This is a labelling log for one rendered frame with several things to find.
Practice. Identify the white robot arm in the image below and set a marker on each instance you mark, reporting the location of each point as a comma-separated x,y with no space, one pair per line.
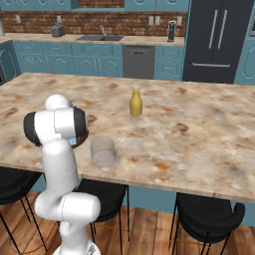
59,166

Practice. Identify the clear glass cup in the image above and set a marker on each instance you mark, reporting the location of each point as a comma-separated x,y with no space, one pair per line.
103,151

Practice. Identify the marble kitchen island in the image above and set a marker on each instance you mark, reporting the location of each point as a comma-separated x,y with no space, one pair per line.
139,132

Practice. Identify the yellow bottle with white cap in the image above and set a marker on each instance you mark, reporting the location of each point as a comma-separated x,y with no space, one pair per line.
135,103

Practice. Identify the grey dishwasher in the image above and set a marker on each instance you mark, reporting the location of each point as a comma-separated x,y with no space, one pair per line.
138,61

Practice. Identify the black bar stool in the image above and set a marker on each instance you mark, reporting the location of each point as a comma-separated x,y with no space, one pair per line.
106,199
13,186
207,215

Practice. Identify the teal base cupboard run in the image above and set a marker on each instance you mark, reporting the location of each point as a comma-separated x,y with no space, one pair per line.
66,58

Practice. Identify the grey sink with tap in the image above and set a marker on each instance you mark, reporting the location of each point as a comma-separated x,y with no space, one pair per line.
100,37

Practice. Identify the black coffee machine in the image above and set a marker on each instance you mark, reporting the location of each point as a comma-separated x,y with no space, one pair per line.
171,31

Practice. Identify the grey toaster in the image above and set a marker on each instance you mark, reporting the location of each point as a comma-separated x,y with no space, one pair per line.
57,30

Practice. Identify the black double-door fridge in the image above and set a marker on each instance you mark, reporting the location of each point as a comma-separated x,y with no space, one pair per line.
215,40

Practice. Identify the teal tall cupboard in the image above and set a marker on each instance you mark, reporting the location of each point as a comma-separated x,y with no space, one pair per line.
246,50

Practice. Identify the teal wall cupboard run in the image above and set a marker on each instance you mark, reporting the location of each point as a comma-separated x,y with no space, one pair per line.
99,4

